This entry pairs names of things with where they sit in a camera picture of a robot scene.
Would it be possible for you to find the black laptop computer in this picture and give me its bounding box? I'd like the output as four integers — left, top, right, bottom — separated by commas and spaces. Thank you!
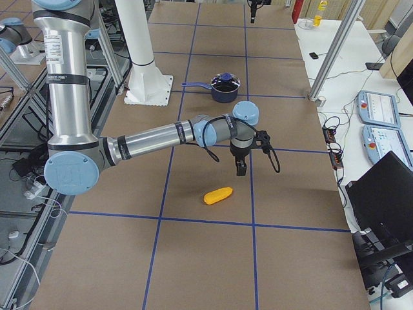
345, 151, 412, 241

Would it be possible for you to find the glass pot lid blue knob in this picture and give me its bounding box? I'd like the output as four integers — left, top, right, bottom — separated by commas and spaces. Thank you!
210, 72, 241, 92

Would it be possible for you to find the yellow corn cob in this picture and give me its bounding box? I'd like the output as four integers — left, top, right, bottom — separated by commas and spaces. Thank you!
203, 187, 233, 205

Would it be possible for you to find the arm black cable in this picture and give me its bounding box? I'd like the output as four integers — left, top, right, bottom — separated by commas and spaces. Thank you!
201, 116, 281, 174

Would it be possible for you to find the aluminium frame post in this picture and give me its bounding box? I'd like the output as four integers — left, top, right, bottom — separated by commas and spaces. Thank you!
308, 0, 366, 101

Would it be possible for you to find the upper blue teach pendant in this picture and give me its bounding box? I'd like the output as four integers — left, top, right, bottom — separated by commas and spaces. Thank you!
356, 90, 401, 128

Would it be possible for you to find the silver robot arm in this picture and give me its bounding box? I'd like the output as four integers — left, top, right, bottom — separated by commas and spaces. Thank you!
1, 1, 154, 75
32, 1, 259, 196

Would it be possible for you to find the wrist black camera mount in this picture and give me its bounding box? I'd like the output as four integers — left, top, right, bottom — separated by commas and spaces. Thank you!
251, 130, 272, 155

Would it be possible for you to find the small black puck device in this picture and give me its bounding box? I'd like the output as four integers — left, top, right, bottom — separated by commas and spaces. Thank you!
309, 52, 319, 59

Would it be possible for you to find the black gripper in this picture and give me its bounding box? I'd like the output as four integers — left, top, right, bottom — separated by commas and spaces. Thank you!
230, 143, 250, 176

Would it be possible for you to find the blue teach pendant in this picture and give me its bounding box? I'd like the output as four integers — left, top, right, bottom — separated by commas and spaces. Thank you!
356, 90, 401, 128
362, 125, 412, 168

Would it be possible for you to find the lower blue teach pendant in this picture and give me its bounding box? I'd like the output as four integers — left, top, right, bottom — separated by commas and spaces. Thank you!
362, 125, 412, 168

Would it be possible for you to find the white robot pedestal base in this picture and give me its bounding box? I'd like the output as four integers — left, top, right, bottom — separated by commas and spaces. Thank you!
116, 0, 173, 107

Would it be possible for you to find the dark blue saucepan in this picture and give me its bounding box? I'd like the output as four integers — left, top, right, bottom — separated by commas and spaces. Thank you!
181, 72, 241, 103

